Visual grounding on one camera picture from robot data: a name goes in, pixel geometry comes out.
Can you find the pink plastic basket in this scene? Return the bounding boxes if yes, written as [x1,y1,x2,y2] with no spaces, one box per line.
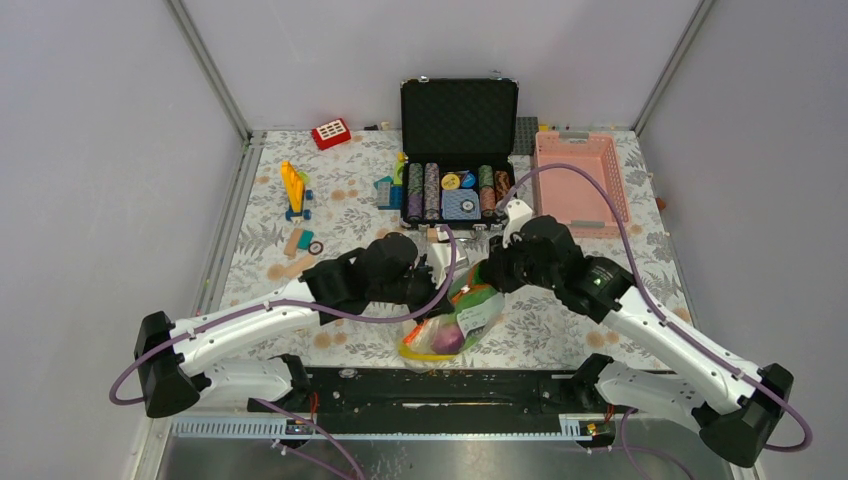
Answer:
[532,131,630,239]

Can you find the green yellow toy figure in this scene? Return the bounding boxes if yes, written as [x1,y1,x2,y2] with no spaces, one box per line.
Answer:
[393,152,407,186]

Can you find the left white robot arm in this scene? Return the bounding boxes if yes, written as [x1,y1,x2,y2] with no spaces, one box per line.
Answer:
[131,233,467,418]

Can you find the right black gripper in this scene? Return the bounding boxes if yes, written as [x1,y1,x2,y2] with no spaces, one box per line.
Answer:
[478,229,560,294]

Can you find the wooden cylinder block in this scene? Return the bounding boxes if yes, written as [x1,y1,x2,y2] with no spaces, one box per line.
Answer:
[284,255,316,279]

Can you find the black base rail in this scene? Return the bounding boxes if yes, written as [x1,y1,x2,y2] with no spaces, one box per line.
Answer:
[247,355,625,439]

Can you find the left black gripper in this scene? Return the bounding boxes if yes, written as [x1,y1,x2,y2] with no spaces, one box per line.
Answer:
[371,254,456,325]

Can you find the clear orange-zip bag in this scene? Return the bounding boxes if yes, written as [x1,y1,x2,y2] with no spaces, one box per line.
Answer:
[397,262,505,362]

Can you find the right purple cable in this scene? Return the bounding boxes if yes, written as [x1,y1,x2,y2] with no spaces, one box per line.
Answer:
[496,162,814,480]

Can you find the wooden teal toy blocks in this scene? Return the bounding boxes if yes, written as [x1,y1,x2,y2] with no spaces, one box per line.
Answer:
[283,228,324,259]

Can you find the grey building baseplate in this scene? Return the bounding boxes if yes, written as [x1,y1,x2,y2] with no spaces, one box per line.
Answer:
[512,116,539,155]

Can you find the red white toy block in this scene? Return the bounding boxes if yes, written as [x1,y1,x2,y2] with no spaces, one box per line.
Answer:
[311,118,352,151]

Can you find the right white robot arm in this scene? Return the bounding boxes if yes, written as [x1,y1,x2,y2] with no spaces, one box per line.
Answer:
[480,199,794,467]

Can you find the yellow blue toy cart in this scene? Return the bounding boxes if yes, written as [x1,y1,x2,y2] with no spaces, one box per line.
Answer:
[280,161,314,223]

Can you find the teal blue block stack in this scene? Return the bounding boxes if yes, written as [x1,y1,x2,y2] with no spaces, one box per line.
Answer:
[374,176,404,211]

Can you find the black poker chip case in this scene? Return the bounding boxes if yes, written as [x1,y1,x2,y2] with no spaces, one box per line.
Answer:
[400,78,519,230]

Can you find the purple toy onion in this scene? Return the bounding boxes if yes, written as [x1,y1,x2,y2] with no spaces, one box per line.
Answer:
[430,324,465,355]

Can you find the green white bok choy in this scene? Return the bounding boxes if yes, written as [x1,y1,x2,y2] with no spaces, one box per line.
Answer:
[449,262,505,337]

